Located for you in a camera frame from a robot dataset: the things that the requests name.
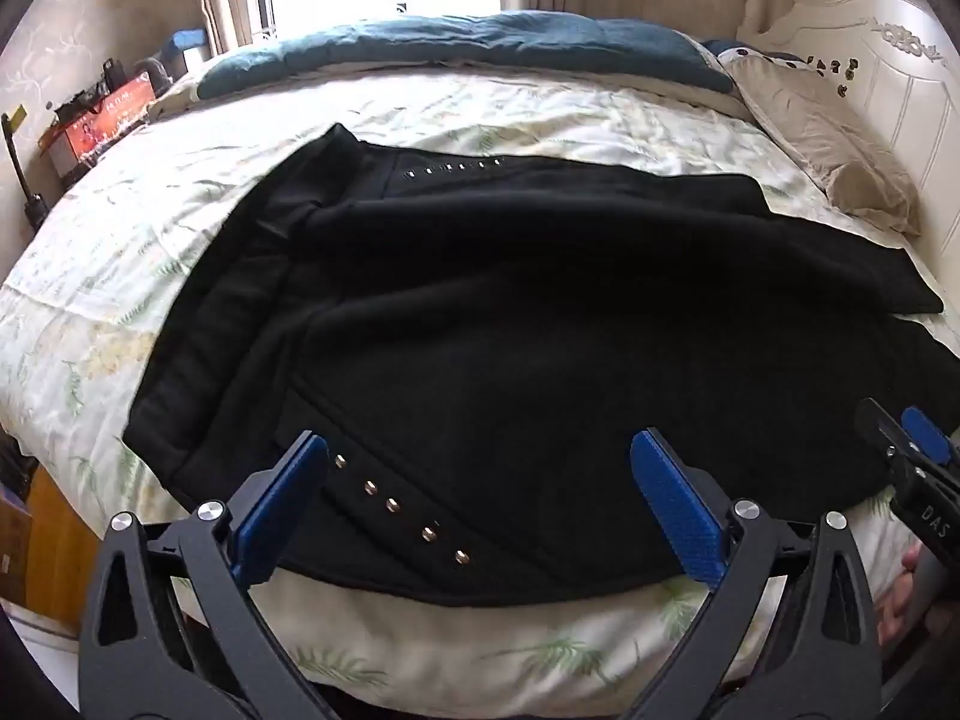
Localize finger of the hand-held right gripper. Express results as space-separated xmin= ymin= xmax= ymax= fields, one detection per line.
xmin=902 ymin=406 xmax=960 ymax=492
xmin=857 ymin=397 xmax=960 ymax=541

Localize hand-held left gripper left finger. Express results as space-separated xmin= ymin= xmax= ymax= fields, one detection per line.
xmin=79 ymin=429 xmax=353 ymax=720

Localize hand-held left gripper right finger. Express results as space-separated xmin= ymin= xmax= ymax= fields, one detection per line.
xmin=622 ymin=427 xmax=882 ymax=720

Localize black studded pants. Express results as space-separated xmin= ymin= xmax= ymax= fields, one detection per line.
xmin=124 ymin=122 xmax=960 ymax=608

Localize person's right hand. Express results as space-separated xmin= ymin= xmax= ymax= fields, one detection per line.
xmin=876 ymin=540 xmax=937 ymax=650

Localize cardboard box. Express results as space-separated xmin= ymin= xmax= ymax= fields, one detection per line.
xmin=0 ymin=486 xmax=35 ymax=595

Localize leaf print bed sheet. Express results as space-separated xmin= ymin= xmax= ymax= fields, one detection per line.
xmin=0 ymin=67 xmax=960 ymax=700

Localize beige pillow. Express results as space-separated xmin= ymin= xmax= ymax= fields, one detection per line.
xmin=724 ymin=52 xmax=923 ymax=237

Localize white carved headboard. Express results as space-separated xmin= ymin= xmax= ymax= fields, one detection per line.
xmin=739 ymin=0 xmax=960 ymax=241

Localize dotted white pillow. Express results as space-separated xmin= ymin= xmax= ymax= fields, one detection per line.
xmin=711 ymin=40 xmax=863 ymax=100

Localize red printed box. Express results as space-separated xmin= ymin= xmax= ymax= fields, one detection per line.
xmin=37 ymin=75 xmax=158 ymax=175

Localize black handheld device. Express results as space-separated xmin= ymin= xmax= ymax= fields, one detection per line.
xmin=0 ymin=112 xmax=47 ymax=232

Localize blue box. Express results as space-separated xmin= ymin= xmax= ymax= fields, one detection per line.
xmin=161 ymin=28 xmax=212 ymax=82

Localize teal blanket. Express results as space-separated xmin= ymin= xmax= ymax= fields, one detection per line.
xmin=196 ymin=10 xmax=737 ymax=102

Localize wooden bed frame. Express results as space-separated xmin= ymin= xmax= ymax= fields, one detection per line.
xmin=22 ymin=465 xmax=100 ymax=632

